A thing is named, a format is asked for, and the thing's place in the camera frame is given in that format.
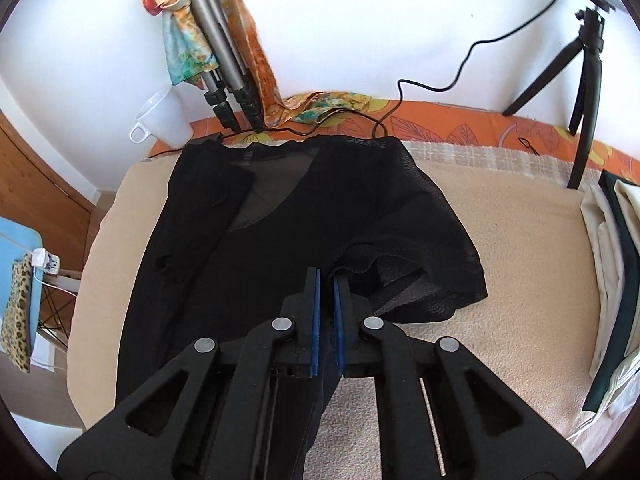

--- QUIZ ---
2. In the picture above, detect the white plastic cup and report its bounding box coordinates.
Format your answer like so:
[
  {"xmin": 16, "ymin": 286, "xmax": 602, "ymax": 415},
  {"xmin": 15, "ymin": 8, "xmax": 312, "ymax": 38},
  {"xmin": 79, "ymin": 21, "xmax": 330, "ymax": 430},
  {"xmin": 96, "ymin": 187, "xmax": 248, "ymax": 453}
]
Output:
[{"xmin": 129, "ymin": 87, "xmax": 195, "ymax": 146}]

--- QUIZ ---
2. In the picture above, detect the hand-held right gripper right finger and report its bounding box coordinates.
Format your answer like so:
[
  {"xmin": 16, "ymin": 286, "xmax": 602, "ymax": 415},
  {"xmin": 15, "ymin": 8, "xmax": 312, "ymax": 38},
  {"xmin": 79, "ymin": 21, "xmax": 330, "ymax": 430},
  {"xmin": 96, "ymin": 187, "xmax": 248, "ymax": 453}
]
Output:
[{"xmin": 333, "ymin": 272, "xmax": 586, "ymax": 480}]

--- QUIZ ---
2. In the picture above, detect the white power adapter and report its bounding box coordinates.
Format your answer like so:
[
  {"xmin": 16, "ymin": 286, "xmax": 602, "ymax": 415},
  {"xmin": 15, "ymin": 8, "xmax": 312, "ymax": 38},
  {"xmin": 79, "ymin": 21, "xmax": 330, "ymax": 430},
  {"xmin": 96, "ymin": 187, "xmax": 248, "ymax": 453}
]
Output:
[{"xmin": 31, "ymin": 249, "xmax": 61, "ymax": 273}]

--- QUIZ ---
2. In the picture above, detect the orange printed bedsheet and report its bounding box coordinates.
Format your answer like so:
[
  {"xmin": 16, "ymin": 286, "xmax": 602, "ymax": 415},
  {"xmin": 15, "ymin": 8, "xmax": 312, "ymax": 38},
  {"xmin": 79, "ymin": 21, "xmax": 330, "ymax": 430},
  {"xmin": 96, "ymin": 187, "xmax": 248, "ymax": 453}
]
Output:
[{"xmin": 192, "ymin": 92, "xmax": 640, "ymax": 186}]

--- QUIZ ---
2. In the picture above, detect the black mini tripod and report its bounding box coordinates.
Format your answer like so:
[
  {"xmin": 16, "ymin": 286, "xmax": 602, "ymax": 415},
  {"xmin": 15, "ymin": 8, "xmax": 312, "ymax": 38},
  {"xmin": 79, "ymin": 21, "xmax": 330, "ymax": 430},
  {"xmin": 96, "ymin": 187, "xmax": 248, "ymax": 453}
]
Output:
[{"xmin": 502, "ymin": 7, "xmax": 608, "ymax": 191}]

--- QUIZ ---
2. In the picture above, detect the blue chair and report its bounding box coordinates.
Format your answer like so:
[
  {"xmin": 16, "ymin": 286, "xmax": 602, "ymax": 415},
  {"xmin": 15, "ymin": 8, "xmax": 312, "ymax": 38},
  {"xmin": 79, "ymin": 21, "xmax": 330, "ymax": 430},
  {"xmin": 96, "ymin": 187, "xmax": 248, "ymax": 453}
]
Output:
[{"xmin": 0, "ymin": 216, "xmax": 81, "ymax": 371}]

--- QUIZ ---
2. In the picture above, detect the black cable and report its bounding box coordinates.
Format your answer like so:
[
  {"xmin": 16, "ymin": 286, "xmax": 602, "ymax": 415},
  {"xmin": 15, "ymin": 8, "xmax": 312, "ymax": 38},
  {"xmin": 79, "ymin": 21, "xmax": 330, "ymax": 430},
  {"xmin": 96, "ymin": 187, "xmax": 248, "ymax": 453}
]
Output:
[{"xmin": 150, "ymin": 0, "xmax": 575, "ymax": 157}]

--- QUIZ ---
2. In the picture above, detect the silver folded tripod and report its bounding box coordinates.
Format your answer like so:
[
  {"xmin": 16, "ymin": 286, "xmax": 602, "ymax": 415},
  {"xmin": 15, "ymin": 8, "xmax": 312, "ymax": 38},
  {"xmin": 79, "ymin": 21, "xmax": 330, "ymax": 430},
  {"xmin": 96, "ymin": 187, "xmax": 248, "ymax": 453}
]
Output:
[{"xmin": 160, "ymin": 0, "xmax": 266, "ymax": 133}]

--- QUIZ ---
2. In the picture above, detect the black mesh garment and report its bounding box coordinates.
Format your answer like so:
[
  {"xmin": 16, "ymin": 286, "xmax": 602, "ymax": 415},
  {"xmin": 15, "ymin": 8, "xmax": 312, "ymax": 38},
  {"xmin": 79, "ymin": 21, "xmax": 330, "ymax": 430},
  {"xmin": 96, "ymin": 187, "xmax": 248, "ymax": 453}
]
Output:
[{"xmin": 114, "ymin": 135, "xmax": 489, "ymax": 480}]

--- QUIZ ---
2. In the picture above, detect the wooden door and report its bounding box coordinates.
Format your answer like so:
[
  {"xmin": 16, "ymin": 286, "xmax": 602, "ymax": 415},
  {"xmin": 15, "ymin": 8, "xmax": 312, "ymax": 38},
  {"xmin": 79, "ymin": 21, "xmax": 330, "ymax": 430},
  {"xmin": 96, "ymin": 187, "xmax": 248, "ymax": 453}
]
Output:
[{"xmin": 0, "ymin": 110, "xmax": 101, "ymax": 271}]

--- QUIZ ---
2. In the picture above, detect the beige checked blanket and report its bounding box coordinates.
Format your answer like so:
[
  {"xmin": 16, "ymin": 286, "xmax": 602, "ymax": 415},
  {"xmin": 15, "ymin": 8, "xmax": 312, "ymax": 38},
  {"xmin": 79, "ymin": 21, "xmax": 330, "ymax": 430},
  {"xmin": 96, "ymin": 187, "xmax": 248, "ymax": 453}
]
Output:
[{"xmin": 400, "ymin": 139, "xmax": 608, "ymax": 192}]

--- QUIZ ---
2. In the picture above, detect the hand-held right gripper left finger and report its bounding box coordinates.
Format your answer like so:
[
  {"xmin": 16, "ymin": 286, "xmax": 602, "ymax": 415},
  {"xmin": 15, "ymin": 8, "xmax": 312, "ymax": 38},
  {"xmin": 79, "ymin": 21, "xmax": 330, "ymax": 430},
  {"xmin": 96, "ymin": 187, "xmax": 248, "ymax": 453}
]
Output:
[{"xmin": 57, "ymin": 267, "xmax": 321, "ymax": 480}]

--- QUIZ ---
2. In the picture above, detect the colourful scarf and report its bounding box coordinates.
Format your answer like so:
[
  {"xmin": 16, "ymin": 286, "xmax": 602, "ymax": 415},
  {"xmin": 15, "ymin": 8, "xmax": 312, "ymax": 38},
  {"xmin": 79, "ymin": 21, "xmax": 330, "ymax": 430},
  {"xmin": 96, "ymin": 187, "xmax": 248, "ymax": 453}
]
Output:
[{"xmin": 131, "ymin": 0, "xmax": 375, "ymax": 128}]

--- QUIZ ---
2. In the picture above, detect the leopard print cloth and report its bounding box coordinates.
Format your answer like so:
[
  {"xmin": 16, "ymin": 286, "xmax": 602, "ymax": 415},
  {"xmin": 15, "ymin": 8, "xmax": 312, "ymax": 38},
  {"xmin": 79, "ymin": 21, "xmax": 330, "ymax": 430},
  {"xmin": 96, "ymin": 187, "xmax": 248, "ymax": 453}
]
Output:
[{"xmin": 0, "ymin": 255, "xmax": 37, "ymax": 373}]

